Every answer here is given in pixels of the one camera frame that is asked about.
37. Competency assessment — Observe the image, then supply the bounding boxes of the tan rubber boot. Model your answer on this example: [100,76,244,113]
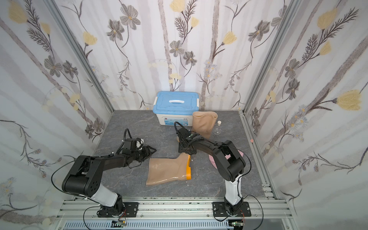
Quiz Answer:
[189,111,218,139]
[146,153,192,186]

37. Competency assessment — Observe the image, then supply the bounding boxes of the pink cleaning cloth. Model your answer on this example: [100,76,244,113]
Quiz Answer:
[209,150,244,169]

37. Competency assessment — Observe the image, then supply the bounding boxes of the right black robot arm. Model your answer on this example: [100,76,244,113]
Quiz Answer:
[175,127,247,217]

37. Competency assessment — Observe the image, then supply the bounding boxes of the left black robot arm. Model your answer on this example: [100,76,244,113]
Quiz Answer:
[60,138,157,218]

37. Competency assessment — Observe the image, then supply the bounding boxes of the right clear glass flask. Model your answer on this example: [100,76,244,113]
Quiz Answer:
[213,121,222,135]

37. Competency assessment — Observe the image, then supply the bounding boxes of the blue lid storage box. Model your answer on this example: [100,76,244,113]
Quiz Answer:
[152,91,199,127]

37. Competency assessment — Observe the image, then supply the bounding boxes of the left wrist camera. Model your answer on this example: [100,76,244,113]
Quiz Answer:
[123,138,144,151]

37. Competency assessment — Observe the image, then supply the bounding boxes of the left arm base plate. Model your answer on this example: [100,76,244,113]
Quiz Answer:
[97,202,139,218]

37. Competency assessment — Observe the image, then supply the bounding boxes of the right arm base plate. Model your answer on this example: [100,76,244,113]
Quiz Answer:
[212,201,252,218]

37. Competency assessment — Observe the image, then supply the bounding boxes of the aluminium rail frame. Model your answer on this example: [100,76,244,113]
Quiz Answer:
[51,196,297,230]

